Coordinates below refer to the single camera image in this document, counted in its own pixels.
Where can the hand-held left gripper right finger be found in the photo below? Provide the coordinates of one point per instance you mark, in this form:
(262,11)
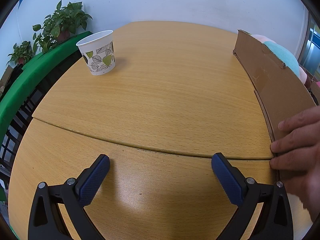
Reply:
(226,177)

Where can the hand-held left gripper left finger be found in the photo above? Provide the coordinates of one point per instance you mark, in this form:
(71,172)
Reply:
(93,180)

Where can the long brown cardboard box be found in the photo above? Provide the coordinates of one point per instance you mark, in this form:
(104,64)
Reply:
(275,85)

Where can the wooden desktop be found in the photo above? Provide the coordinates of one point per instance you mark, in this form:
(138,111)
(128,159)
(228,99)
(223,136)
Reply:
(162,85)

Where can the person's right hand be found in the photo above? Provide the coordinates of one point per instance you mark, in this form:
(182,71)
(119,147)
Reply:
(302,155)

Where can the leaf print paper cup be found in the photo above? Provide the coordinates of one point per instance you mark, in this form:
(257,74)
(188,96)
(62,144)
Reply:
(100,55)

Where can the pink and teal plush toy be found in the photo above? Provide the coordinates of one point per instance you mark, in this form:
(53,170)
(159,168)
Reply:
(282,53)

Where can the small potted green plant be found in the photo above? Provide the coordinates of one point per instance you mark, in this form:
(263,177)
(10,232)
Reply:
(22,51)

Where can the window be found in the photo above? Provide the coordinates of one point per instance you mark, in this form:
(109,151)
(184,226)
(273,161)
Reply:
(312,37)

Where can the large potted green plant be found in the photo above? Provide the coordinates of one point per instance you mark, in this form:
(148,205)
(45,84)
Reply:
(65,17)

